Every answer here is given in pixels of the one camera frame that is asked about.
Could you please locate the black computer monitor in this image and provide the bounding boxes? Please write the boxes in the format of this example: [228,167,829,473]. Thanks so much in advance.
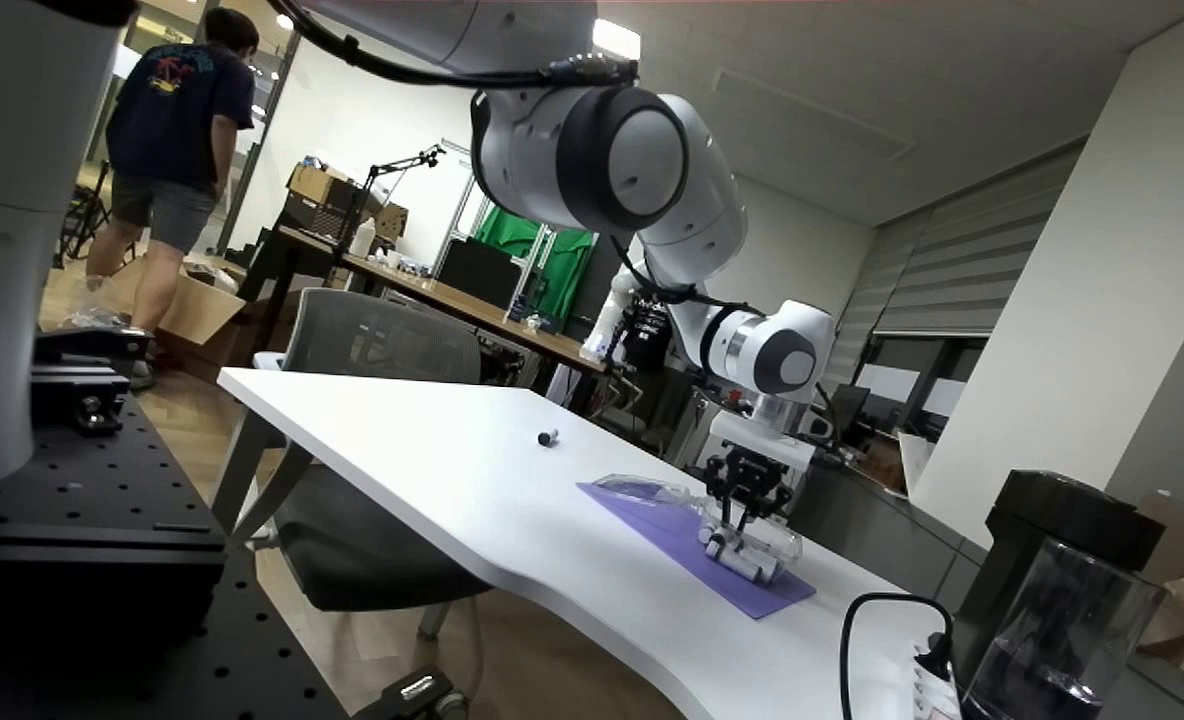
[432,237,529,311]

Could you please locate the open cardboard box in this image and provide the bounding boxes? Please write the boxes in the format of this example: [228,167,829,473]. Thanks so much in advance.
[149,271,253,367]

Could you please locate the black power cable with plug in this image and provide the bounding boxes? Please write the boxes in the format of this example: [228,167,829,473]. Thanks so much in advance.
[835,589,966,720]

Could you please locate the cardboard boxes on desk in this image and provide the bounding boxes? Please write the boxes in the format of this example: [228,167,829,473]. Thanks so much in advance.
[282,160,413,254]

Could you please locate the grey office chair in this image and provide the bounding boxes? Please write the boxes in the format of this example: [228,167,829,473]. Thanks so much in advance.
[270,284,489,720]

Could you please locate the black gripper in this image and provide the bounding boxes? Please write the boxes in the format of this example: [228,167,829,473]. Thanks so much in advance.
[699,449,799,543]

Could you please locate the white power strip orange switch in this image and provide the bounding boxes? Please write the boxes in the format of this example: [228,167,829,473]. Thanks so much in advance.
[907,654,969,720]

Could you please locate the person in dark shirt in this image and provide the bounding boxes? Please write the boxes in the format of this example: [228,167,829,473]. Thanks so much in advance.
[83,5,266,335]

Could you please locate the black device on board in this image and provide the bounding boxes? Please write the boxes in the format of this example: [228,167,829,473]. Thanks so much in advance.
[30,324,156,430]

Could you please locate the black perforated mounting board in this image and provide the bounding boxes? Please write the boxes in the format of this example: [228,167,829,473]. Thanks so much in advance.
[0,393,355,720]

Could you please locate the wooden desk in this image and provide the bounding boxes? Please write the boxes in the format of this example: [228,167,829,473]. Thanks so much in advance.
[235,219,609,404]

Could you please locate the green screen panel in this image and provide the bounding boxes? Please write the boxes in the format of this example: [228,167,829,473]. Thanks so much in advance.
[469,203,604,326]

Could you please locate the black glossy box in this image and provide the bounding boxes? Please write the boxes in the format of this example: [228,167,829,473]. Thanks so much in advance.
[947,469,1169,720]

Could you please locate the clear plastic clamshell container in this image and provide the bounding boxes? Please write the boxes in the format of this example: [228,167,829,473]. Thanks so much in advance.
[604,473,810,590]

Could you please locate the purple mat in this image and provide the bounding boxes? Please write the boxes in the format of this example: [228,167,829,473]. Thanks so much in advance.
[578,474,819,624]

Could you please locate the grey window blinds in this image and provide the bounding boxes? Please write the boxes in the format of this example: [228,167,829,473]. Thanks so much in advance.
[825,139,1089,404]

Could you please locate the ceiling light panel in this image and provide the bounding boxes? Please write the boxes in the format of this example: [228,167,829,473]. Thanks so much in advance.
[590,11,647,65]

